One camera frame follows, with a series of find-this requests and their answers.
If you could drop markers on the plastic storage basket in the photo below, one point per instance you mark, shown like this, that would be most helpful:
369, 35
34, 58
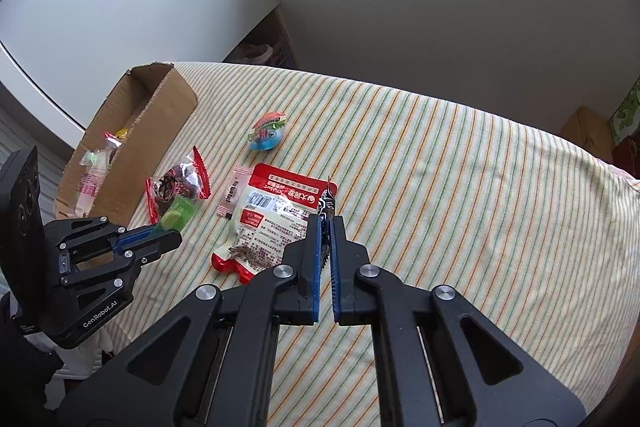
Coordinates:
260, 49

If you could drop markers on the large red white packet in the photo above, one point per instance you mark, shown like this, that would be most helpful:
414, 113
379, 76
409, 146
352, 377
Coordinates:
270, 217

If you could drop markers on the blue jelly cup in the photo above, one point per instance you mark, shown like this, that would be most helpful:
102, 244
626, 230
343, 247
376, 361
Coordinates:
267, 132

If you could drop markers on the small white pink packet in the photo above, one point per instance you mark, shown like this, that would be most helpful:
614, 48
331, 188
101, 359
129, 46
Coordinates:
232, 194

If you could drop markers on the striped tablecloth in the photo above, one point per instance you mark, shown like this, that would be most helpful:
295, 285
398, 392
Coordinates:
450, 182

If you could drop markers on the green candy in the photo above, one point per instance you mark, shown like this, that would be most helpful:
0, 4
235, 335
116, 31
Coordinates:
89, 158
177, 212

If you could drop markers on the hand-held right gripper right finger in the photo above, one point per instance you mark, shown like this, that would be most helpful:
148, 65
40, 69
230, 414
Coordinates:
336, 277

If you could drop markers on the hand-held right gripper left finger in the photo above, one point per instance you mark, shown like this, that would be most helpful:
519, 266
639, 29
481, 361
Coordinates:
314, 267

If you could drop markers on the closed cardboard box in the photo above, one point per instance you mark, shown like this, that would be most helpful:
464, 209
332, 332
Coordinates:
585, 134

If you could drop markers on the green patterned box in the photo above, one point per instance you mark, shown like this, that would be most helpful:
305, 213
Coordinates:
625, 112

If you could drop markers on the cardboard box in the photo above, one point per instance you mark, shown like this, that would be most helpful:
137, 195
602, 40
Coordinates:
145, 142
585, 134

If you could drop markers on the dark chocolate bar wrapper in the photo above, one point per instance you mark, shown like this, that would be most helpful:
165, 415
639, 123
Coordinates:
327, 207

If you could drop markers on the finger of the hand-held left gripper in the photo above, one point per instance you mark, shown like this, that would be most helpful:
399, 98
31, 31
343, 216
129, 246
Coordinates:
137, 237
160, 244

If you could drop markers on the red clear packet dark snack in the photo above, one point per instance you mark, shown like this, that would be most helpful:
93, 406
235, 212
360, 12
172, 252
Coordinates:
175, 184

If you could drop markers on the person's left forearm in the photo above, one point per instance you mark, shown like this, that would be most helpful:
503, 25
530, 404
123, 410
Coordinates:
25, 357

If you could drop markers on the yellow snack packet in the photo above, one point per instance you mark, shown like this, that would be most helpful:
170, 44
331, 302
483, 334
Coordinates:
121, 134

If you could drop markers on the clear pink white packet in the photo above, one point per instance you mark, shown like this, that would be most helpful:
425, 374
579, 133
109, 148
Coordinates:
90, 189

